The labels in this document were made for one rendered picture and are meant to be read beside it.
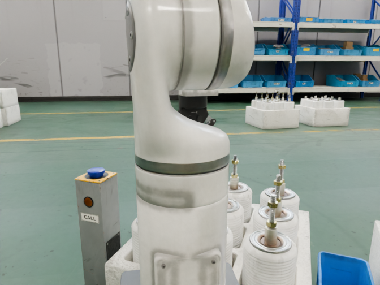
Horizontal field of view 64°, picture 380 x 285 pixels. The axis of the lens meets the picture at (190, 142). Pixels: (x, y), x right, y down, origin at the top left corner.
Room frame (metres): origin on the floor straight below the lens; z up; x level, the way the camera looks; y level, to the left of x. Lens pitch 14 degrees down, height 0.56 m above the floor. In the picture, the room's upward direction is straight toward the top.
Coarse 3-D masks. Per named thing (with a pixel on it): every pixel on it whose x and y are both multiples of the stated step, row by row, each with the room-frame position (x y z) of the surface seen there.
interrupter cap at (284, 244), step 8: (256, 232) 0.53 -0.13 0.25; (264, 232) 0.53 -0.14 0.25; (280, 232) 0.52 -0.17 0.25; (256, 240) 0.50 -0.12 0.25; (280, 240) 0.50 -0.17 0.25; (288, 240) 0.50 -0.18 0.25; (256, 248) 0.48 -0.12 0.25; (264, 248) 0.47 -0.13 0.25; (272, 248) 0.47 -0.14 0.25; (280, 248) 0.47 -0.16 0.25; (288, 248) 0.47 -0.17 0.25
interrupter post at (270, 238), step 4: (268, 228) 0.49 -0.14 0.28; (272, 228) 0.49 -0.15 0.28; (276, 228) 0.49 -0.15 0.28; (268, 232) 0.49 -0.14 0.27; (272, 232) 0.49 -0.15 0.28; (276, 232) 0.49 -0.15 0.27; (268, 236) 0.49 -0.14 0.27; (272, 236) 0.49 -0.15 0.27; (276, 236) 0.49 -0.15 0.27; (264, 240) 0.50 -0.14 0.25; (268, 240) 0.49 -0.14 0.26; (272, 240) 0.49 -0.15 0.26; (276, 240) 0.49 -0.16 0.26; (268, 244) 0.49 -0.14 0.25; (272, 244) 0.49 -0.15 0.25
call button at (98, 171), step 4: (92, 168) 0.69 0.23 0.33; (96, 168) 0.69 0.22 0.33; (100, 168) 0.69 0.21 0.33; (88, 172) 0.66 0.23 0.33; (92, 172) 0.66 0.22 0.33; (96, 172) 0.66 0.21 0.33; (100, 172) 0.67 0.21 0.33; (104, 172) 0.68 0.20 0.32; (92, 176) 0.66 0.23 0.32; (96, 176) 0.66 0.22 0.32; (100, 176) 0.67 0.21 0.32
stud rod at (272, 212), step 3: (273, 195) 0.50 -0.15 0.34; (276, 195) 0.50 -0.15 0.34; (270, 198) 0.50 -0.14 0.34; (273, 198) 0.49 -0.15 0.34; (270, 201) 0.50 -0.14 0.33; (273, 201) 0.49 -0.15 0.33; (270, 210) 0.50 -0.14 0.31; (273, 210) 0.49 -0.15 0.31; (270, 213) 0.50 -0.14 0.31; (273, 213) 0.49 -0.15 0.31; (270, 216) 0.50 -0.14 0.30; (273, 216) 0.49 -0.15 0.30; (270, 219) 0.50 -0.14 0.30; (273, 219) 0.50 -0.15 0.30; (273, 222) 0.49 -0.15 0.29
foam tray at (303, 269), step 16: (256, 208) 0.78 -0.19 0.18; (304, 224) 0.69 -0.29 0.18; (128, 240) 0.62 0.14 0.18; (304, 240) 0.62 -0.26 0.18; (128, 256) 0.57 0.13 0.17; (240, 256) 0.56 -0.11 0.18; (304, 256) 0.56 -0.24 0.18; (112, 272) 0.53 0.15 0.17; (240, 272) 0.51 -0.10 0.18; (304, 272) 0.51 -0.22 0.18
